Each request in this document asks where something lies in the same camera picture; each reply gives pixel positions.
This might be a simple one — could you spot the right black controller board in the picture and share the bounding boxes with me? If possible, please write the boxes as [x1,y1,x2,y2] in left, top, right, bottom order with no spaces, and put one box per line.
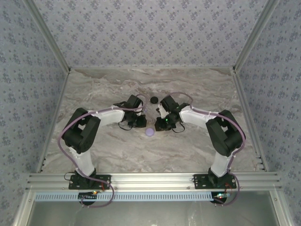
[211,192,230,203]

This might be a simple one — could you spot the black controller board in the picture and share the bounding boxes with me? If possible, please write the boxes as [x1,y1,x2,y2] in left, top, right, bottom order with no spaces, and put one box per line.
[78,191,99,201]
[211,192,230,203]

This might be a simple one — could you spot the grey metal panel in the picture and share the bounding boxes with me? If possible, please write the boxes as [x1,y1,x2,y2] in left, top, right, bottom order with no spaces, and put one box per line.
[25,201,280,226]

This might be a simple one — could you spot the left black controller board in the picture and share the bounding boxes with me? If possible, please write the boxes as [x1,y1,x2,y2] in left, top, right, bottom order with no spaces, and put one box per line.
[78,191,99,201]

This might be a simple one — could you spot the aluminium mounting rail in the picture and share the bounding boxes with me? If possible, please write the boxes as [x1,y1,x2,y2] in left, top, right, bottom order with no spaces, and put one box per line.
[25,172,282,191]

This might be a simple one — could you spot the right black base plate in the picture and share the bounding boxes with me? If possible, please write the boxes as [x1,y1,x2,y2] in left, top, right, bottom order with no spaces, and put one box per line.
[193,174,237,190]

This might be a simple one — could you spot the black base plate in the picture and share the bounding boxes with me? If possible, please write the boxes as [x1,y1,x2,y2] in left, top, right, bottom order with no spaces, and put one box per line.
[193,174,237,190]
[68,174,111,190]

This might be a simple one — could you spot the right aluminium side rail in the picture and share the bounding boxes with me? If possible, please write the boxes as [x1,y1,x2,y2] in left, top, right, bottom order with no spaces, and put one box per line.
[231,67,270,172]

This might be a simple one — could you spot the aluminium side rail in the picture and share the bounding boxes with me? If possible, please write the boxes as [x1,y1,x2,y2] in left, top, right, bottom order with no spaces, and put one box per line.
[231,67,270,172]
[35,68,72,174]

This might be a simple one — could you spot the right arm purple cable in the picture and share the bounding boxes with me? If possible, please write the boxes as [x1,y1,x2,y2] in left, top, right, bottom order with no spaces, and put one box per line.
[168,91,247,207]

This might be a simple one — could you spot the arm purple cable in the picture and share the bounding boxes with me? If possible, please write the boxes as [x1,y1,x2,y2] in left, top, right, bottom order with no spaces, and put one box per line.
[57,93,148,209]
[168,91,247,207]

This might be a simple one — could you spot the left aluminium side rail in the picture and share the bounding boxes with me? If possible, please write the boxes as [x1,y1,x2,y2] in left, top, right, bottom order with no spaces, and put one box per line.
[35,68,72,174]

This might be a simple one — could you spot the pale blue slotted cable duct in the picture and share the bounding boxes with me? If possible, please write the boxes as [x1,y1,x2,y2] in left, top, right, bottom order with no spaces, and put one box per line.
[34,192,228,202]

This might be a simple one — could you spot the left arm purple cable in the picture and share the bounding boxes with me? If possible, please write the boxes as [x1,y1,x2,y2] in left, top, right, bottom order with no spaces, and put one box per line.
[57,93,148,209]

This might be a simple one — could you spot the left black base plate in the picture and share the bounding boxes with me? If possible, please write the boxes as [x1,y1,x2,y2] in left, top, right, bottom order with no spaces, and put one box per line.
[68,174,111,190]

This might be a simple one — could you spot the left aluminium corner post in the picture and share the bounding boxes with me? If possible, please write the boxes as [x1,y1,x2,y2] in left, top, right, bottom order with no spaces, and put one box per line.
[23,0,72,73]

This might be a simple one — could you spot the aluminium corner post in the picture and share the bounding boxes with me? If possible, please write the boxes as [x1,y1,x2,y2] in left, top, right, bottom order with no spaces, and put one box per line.
[232,0,282,73]
[23,0,72,73]

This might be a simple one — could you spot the right aluminium corner post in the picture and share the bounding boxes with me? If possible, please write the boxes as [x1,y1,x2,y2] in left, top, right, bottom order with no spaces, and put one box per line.
[232,0,282,73]

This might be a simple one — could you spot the right aluminium frame leg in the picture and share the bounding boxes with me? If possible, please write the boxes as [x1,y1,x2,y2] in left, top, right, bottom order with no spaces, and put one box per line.
[270,190,293,226]

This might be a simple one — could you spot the aluminium frame leg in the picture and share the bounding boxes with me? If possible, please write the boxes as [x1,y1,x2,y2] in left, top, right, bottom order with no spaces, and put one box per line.
[270,190,293,226]
[13,190,36,226]

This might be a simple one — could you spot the left aluminium frame leg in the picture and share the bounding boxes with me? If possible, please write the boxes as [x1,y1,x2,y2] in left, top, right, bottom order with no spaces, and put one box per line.
[13,190,36,226]

